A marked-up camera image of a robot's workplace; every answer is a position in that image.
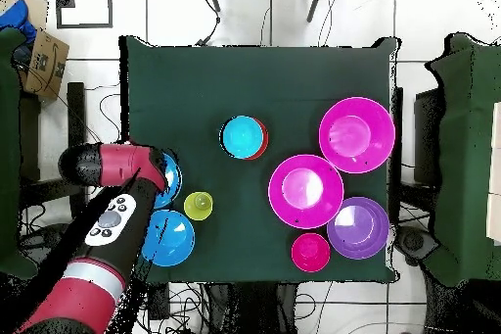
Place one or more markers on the orange bowl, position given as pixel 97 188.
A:
pixel 265 146

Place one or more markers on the stack of small blue bowls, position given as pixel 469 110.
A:
pixel 242 137

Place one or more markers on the large blue bowl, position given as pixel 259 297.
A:
pixel 172 238
pixel 174 177

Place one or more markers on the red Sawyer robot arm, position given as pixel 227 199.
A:
pixel 117 161

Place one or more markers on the large pink bowl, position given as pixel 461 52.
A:
pixel 356 135
pixel 306 191

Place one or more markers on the yellow cup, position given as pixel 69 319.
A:
pixel 198 206

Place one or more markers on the dark green table cloth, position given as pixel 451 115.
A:
pixel 235 75

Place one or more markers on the small crimson bowl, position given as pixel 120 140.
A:
pixel 310 252

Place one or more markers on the purple bowl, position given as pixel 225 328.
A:
pixel 358 228

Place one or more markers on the black box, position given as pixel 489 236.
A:
pixel 158 302

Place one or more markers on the green covered side table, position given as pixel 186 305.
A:
pixel 9 153
pixel 465 153

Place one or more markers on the printed cardboard box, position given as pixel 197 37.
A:
pixel 45 71

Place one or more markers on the plain cardboard box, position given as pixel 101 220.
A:
pixel 39 9

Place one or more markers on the blue cloth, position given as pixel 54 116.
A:
pixel 17 16

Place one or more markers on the black bench frame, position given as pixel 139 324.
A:
pixel 76 114
pixel 428 134

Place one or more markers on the black pedestal foot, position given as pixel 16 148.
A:
pixel 415 242
pixel 43 236

